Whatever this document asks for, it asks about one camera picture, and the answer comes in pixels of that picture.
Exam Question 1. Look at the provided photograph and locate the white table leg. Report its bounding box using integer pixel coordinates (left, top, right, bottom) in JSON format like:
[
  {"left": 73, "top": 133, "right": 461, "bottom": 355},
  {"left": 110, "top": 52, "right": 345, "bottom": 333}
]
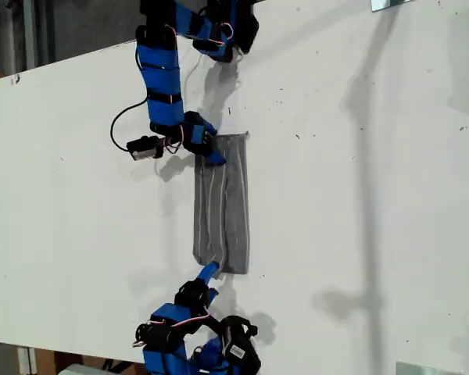
[{"left": 16, "top": 345, "right": 38, "bottom": 375}]

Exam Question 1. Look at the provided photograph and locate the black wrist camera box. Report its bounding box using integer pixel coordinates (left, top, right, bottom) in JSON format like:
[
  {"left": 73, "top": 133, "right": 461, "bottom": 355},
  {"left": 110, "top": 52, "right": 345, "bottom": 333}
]
[
  {"left": 125, "top": 135, "right": 161, "bottom": 162},
  {"left": 217, "top": 314, "right": 260, "bottom": 370}
]

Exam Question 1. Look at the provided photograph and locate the red white servo wire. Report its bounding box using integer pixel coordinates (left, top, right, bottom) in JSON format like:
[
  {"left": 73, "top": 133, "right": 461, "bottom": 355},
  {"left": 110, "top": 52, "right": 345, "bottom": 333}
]
[
  {"left": 162, "top": 124, "right": 191, "bottom": 155},
  {"left": 131, "top": 308, "right": 211, "bottom": 349}
]

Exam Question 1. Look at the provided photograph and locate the grey white-striped towel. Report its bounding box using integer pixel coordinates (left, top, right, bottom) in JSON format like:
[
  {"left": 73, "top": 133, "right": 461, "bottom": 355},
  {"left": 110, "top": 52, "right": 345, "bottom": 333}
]
[{"left": 192, "top": 131, "right": 252, "bottom": 276}]

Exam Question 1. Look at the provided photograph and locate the grey metal post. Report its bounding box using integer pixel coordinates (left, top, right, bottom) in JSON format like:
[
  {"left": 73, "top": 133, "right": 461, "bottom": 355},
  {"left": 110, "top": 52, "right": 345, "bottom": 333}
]
[{"left": 22, "top": 0, "right": 38, "bottom": 74}]

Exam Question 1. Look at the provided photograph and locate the black camera cable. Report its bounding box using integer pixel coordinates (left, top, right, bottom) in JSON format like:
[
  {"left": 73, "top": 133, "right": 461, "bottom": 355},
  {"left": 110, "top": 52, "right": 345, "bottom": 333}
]
[{"left": 109, "top": 97, "right": 149, "bottom": 152}]

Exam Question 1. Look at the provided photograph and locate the black camera stalk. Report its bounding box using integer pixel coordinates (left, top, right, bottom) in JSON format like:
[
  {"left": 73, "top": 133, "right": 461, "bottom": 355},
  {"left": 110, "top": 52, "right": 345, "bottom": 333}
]
[
  {"left": 152, "top": 134, "right": 171, "bottom": 158},
  {"left": 205, "top": 312, "right": 230, "bottom": 335}
]

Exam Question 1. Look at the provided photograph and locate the white plastic container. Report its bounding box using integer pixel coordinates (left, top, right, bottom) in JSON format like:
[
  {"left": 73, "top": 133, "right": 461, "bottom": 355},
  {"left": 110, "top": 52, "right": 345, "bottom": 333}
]
[{"left": 55, "top": 362, "right": 107, "bottom": 375}]

